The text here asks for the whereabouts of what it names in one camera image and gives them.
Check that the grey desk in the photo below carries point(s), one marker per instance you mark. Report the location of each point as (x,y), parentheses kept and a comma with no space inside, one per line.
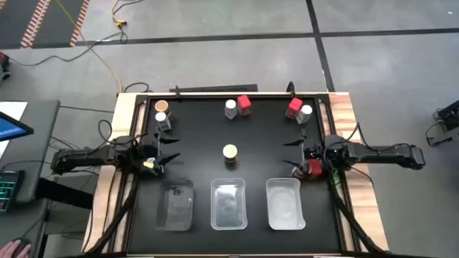
(39,143)

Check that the long black strip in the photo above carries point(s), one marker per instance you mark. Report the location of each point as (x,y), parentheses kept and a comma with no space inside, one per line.
(215,88)

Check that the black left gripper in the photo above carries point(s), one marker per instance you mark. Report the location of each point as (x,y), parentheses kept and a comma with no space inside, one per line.
(148,150)

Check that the frosted white plastic bin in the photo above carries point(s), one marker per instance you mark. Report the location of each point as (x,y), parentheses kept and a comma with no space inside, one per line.
(285,208)

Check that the smoky clear plastic bin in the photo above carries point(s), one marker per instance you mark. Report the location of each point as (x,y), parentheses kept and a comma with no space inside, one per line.
(174,208)

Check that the black aluminium table frame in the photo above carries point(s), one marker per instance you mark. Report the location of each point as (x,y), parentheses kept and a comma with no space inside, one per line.
(208,96)

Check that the computer monitor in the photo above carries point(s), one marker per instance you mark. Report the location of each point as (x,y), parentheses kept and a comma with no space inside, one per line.
(10,129)

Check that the red and black object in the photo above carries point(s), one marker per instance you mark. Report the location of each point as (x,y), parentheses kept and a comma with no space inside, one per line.
(3,61)

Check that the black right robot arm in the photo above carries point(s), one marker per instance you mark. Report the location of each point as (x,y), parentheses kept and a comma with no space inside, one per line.
(387,152)

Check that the pale-lid furikake jar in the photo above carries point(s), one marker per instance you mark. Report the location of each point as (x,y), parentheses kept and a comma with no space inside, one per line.
(230,152)

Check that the black frame clamp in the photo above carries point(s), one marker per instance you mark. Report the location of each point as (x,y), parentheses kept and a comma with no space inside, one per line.
(291,89)
(177,92)

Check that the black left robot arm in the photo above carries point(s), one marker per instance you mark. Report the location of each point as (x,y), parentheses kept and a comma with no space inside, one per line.
(82,156)

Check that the person's hand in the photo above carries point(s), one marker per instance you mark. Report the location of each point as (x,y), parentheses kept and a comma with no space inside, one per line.
(9,251)

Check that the white paper sheet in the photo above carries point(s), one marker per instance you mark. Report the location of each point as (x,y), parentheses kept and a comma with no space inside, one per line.
(12,107)

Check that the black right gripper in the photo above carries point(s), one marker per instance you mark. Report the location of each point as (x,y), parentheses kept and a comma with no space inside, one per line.
(313,151)

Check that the wooden table board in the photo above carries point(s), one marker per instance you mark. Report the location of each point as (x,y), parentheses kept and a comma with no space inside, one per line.
(364,193)

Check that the black computer mouse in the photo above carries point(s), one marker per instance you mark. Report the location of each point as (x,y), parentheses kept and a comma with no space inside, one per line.
(22,243)

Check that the flat black bar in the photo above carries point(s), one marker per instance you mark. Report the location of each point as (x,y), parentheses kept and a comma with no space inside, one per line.
(64,193)

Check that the backlit black keyboard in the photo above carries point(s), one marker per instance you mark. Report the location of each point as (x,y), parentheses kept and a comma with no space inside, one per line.
(9,190)

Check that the black mat with orange stripes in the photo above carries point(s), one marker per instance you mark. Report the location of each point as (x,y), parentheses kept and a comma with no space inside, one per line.
(54,21)

